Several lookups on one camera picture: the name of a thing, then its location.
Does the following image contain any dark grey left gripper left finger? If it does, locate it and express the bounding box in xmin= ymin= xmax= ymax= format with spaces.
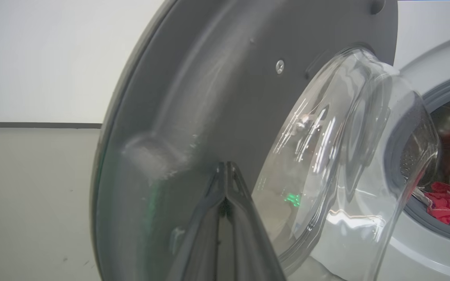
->
xmin=166 ymin=162 xmax=227 ymax=281

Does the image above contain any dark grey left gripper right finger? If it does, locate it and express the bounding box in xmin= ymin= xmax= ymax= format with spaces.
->
xmin=226 ymin=162 xmax=288 ymax=281

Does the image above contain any grey washing machine door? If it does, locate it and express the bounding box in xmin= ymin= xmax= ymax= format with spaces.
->
xmin=90 ymin=0 xmax=441 ymax=281

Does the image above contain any red and white garment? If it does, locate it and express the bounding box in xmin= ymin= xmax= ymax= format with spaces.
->
xmin=414 ymin=181 xmax=450 ymax=227

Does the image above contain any white front-load washing machine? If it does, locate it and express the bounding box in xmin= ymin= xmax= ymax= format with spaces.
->
xmin=377 ymin=0 xmax=450 ymax=281

